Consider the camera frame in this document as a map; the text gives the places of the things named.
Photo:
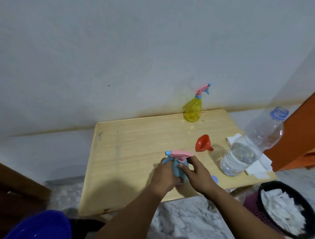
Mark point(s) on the person's right forearm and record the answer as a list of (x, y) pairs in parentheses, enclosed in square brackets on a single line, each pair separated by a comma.
[(238, 216)]

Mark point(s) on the yellow spray bottle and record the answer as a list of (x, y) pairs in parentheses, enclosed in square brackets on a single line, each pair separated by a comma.
[(193, 110)]

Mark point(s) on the person's left forearm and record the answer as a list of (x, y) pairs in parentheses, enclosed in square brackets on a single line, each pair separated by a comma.
[(133, 216)]

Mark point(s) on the stack of white paper tissues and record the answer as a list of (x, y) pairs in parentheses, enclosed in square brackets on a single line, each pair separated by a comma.
[(260, 167)]

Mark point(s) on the black stool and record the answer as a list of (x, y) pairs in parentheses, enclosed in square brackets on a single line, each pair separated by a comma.
[(86, 226)]

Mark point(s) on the clear plastic water bottle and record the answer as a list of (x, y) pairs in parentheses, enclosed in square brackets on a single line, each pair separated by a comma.
[(241, 157)]

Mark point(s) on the pink mesh waste basket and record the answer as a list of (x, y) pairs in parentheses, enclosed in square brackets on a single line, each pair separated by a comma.
[(253, 204)]

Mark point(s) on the person's right hand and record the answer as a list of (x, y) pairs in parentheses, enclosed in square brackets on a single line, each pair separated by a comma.
[(200, 178)]

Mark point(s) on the orange shelf cabinet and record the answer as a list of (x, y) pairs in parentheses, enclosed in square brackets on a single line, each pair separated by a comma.
[(297, 138)]

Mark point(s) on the blue bottle cap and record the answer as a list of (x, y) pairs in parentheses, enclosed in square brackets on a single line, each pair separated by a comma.
[(215, 178)]

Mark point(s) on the red plastic funnel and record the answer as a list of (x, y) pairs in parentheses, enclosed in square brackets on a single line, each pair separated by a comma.
[(201, 142)]

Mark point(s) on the crumpled white paper waste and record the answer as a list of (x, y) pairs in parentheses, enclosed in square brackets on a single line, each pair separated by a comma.
[(280, 211)]

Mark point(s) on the blue plastic basin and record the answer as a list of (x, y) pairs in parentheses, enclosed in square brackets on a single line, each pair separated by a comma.
[(39, 226)]

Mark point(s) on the person's left hand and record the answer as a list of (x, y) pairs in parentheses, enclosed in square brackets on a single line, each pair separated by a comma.
[(163, 176)]

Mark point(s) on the brown wooden furniture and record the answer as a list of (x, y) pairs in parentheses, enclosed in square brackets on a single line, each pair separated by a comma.
[(19, 197)]

